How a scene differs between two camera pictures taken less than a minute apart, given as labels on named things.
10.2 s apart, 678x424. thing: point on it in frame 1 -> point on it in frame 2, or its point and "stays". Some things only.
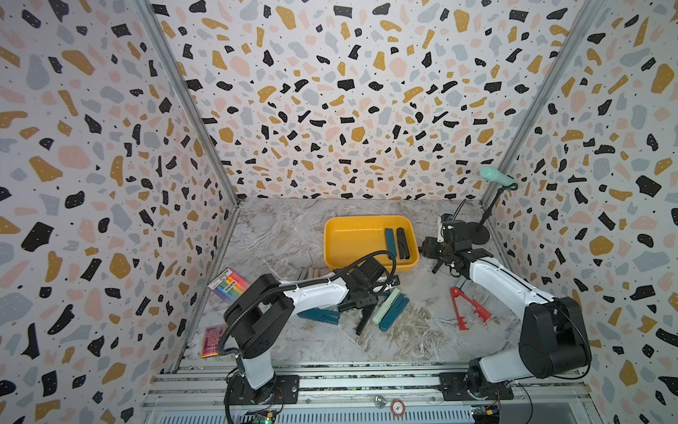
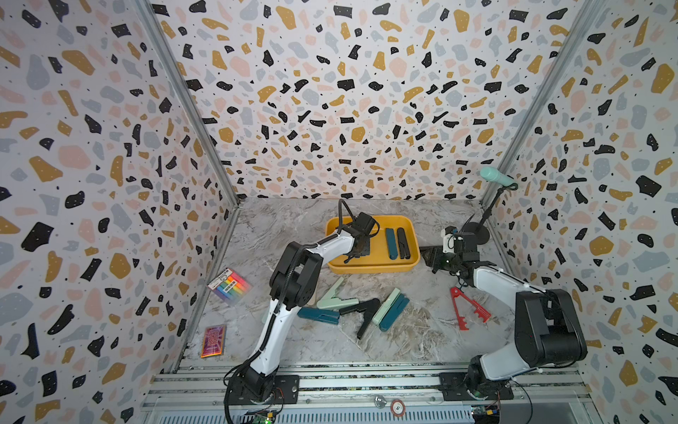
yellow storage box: [347, 238] stays
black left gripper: [371, 301] -> [365, 254]
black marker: [403, 244] stays
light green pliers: [385, 306] stays
